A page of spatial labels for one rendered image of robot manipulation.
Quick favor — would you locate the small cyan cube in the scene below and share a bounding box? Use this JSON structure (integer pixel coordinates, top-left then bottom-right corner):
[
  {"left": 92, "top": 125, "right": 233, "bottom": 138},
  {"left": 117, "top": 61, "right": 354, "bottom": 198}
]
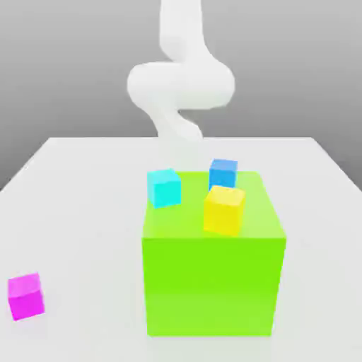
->
[{"left": 146, "top": 168, "right": 182, "bottom": 209}]

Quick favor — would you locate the small blue cube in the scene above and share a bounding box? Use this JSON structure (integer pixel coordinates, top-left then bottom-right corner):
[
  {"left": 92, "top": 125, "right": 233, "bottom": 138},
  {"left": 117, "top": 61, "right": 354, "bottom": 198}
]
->
[{"left": 209, "top": 158, "right": 239, "bottom": 192}]

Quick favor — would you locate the small yellow cube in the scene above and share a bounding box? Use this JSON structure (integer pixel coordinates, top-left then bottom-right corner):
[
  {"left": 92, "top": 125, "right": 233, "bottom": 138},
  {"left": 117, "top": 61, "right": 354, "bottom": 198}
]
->
[{"left": 203, "top": 185, "right": 246, "bottom": 236}]

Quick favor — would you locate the small magenta cube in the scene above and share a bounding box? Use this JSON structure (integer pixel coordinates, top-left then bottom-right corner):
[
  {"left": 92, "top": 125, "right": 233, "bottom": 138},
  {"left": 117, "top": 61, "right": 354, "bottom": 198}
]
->
[{"left": 7, "top": 271, "right": 46, "bottom": 322}]

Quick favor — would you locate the large green box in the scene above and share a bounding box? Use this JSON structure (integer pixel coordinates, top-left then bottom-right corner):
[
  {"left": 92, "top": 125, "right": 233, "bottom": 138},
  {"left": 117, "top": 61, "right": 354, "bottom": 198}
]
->
[{"left": 141, "top": 170, "right": 287, "bottom": 338}]

